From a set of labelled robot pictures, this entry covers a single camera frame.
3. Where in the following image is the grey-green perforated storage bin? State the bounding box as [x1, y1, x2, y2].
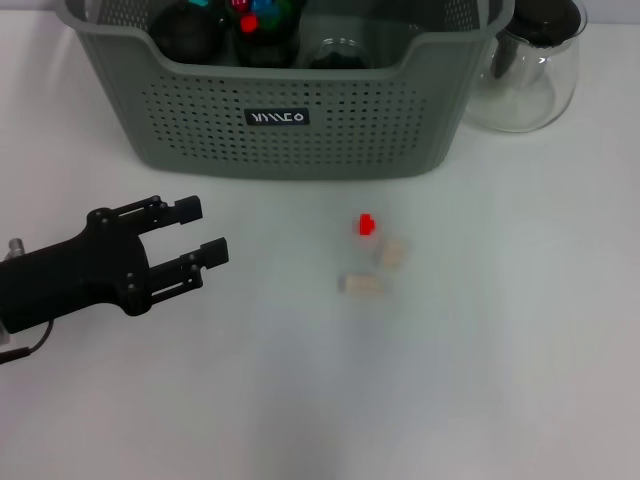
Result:
[52, 0, 516, 181]

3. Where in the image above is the black round teapot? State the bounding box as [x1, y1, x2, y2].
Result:
[149, 0, 227, 65]

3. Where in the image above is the white long toy brick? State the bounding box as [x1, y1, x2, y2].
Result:
[338, 272, 385, 300]

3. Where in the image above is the glass carafe with black lid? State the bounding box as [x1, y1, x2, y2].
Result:
[462, 0, 589, 134]

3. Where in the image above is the white square toy brick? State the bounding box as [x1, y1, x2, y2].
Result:
[377, 238, 410, 272]

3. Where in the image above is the glass teacup black base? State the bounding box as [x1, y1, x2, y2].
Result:
[224, 0, 307, 69]
[302, 38, 374, 71]

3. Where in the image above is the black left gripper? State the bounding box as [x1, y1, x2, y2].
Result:
[0, 194, 230, 335]

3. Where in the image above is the thin black cable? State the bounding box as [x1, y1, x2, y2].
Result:
[0, 318, 56, 365]

